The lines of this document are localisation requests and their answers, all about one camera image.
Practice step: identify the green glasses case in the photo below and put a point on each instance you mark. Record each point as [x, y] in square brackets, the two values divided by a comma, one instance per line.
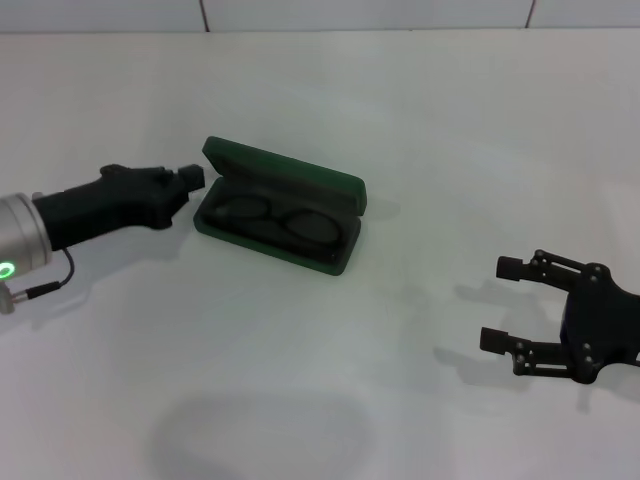
[300, 175]

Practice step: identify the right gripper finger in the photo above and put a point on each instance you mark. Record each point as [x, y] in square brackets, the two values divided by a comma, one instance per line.
[494, 340]
[509, 268]

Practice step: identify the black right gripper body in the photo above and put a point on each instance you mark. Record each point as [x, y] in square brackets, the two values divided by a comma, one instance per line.
[605, 325]

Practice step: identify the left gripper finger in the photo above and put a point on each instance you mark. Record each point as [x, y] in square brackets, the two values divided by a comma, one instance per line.
[190, 171]
[192, 184]

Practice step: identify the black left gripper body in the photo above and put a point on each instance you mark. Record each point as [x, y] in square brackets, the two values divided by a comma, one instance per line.
[110, 205]

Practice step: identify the black glasses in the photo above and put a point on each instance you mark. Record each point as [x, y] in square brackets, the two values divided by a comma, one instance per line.
[287, 223]

